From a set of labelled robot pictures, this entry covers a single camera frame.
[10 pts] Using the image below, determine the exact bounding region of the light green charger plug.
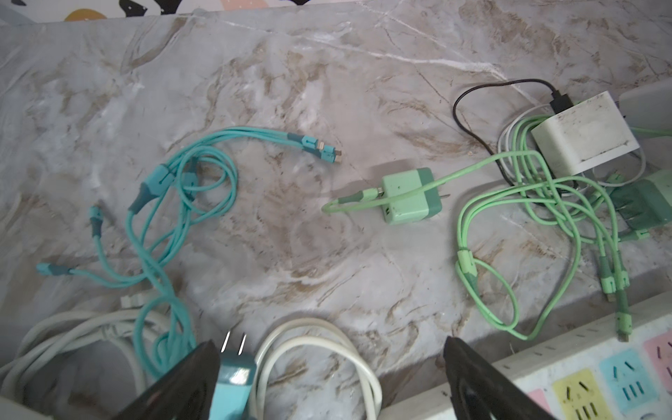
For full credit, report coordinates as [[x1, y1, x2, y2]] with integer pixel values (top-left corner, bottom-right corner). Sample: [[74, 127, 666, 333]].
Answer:
[[381, 167, 443, 226]]

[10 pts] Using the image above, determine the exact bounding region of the light green cable bundle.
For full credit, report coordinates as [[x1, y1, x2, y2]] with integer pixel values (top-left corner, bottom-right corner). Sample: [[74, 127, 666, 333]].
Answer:
[[321, 114, 672, 342]]

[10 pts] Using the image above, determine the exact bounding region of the large colourful power strip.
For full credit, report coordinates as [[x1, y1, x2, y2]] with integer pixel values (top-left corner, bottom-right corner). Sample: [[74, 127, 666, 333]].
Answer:
[[377, 290, 672, 420]]

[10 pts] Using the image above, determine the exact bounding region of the white square charger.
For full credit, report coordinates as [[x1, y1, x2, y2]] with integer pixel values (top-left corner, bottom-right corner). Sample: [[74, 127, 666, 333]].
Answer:
[[531, 91, 640, 178]]

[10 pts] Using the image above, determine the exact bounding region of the black usb cable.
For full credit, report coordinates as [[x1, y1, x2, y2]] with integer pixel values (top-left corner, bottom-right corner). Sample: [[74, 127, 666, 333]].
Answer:
[[452, 78, 573, 185]]

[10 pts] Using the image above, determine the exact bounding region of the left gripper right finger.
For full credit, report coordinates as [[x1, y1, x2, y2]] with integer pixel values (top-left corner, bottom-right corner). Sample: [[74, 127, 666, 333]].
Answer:
[[443, 336, 553, 419]]

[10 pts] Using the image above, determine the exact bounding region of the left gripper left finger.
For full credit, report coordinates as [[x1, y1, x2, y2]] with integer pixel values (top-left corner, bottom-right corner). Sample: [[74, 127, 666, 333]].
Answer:
[[115, 341, 220, 420]]

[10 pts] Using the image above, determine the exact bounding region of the teal charger plug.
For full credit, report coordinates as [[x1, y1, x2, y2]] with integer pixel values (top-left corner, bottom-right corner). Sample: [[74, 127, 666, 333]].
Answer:
[[209, 331, 257, 420]]

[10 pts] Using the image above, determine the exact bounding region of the white coiled cable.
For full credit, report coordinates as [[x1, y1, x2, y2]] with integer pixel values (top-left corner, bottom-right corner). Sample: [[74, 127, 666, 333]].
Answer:
[[246, 317, 383, 420]]

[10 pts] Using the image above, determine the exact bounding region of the teal multi-head cable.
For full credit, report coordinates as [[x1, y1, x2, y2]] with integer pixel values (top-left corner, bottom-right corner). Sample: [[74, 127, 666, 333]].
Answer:
[[35, 125, 343, 379]]

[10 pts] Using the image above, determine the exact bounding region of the small strip white cord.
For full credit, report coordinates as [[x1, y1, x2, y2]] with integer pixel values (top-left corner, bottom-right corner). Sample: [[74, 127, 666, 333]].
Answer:
[[0, 293, 169, 405]]

